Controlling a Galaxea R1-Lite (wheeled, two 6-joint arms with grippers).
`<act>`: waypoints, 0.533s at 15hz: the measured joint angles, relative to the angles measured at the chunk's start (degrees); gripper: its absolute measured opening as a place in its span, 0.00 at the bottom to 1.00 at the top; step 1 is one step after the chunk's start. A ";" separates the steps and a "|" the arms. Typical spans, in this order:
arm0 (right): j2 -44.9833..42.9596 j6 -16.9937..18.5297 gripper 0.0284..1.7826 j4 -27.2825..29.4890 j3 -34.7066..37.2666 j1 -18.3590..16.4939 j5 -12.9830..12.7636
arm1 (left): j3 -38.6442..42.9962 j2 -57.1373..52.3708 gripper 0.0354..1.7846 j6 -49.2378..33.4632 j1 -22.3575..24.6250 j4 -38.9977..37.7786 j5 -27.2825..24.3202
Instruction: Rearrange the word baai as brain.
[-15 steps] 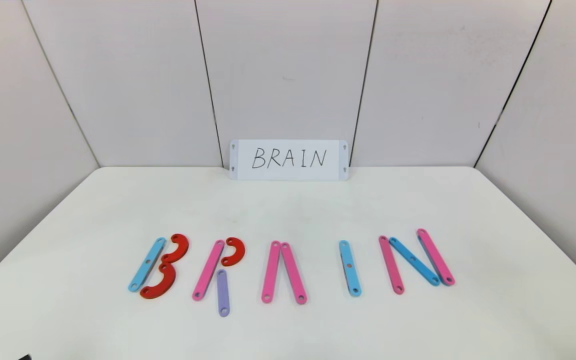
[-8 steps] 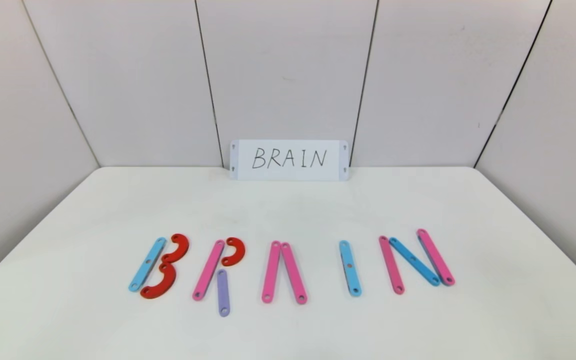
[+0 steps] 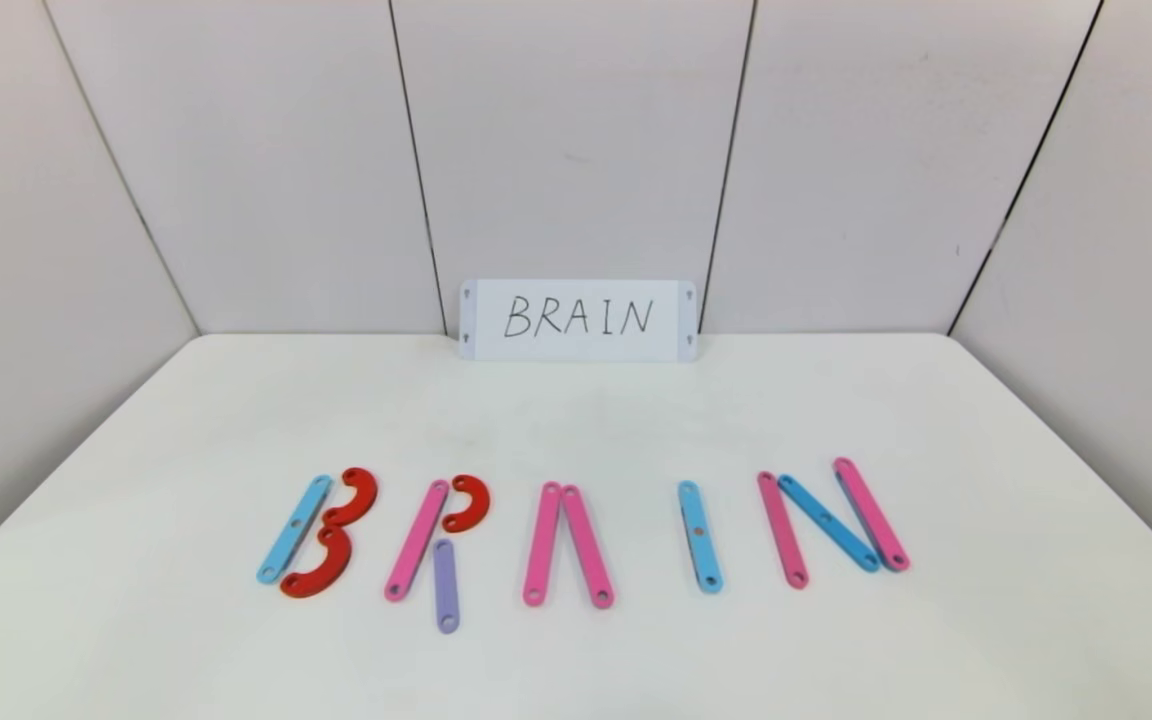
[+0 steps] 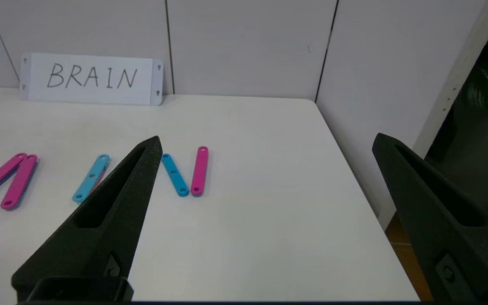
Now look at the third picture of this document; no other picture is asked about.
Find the pink bar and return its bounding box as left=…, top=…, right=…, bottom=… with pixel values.
left=384, top=480, right=450, bottom=603
left=561, top=484, right=615, bottom=610
left=833, top=457, right=911, bottom=573
left=523, top=482, right=563, bottom=608
left=757, top=471, right=810, bottom=590

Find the blue bar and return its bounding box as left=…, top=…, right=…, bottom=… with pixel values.
left=778, top=474, right=882, bottom=573
left=256, top=475, right=334, bottom=585
left=678, top=481, right=725, bottom=595

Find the white sign card BRAIN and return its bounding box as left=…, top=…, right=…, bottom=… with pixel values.
left=459, top=279, right=699, bottom=362

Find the small red half-ring piece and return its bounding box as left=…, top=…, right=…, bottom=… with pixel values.
left=442, top=474, right=492, bottom=533

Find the short purple bar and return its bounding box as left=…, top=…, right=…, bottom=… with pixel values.
left=433, top=539, right=461, bottom=635

